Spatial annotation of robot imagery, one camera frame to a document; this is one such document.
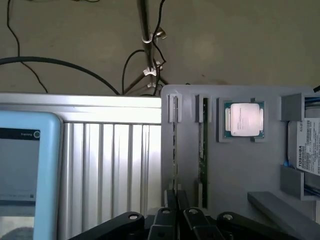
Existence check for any silver Toshiba hard disk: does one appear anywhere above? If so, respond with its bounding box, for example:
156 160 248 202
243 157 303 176
286 104 320 193

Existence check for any silver tripod stand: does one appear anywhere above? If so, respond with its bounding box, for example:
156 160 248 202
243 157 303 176
123 0 171 96

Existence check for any thick black floor cable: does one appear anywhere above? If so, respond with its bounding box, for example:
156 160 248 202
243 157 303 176
0 56 121 95

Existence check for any light blue teach pendant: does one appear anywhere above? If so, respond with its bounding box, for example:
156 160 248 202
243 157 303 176
0 111 65 240

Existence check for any thin black tripod cable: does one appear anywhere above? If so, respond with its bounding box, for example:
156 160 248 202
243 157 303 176
121 0 167 96

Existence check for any grey parts rack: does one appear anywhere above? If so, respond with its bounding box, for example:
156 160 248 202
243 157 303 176
160 84 320 240

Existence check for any thin black floor cable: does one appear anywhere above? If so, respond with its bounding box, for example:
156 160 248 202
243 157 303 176
6 0 49 94

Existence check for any silver green CPU chip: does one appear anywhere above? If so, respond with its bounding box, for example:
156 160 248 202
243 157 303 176
223 100 266 140

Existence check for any green RAM stick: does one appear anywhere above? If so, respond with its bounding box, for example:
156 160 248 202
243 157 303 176
199 97 210 209

